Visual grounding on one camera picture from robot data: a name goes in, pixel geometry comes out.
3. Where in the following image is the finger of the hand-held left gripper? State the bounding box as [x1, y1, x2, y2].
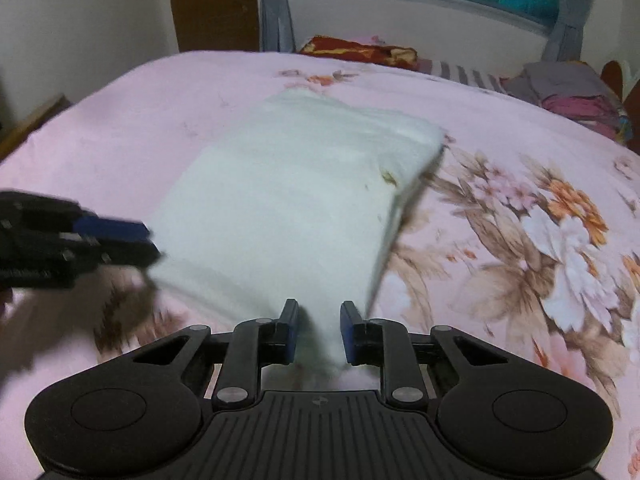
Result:
[74, 212, 152, 243]
[59, 232, 165, 268]

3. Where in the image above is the pink floral bedsheet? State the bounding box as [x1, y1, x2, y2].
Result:
[0, 50, 640, 480]

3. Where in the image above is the grey curtain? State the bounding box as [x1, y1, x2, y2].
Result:
[254, 0, 297, 54]
[541, 0, 609, 64]

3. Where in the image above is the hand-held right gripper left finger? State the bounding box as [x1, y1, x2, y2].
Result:
[131, 298, 301, 409]

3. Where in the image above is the pile of clothes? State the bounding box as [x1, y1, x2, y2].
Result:
[504, 61, 634, 142]

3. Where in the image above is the grey striped cloth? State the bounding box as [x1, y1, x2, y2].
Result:
[417, 59, 510, 94]

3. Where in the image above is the brown wooden headboard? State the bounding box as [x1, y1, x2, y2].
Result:
[600, 60, 640, 155]

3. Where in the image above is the wooden bedside furniture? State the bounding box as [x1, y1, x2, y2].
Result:
[0, 93, 72, 162]

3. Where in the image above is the red patterned pillow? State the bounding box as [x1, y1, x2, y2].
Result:
[299, 36, 419, 71]

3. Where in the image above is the white cloth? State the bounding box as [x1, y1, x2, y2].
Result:
[149, 89, 447, 392]

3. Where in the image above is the brown wooden door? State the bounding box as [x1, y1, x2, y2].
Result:
[166, 0, 262, 54]

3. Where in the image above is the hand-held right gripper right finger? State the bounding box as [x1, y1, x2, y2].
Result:
[340, 301, 512, 408]

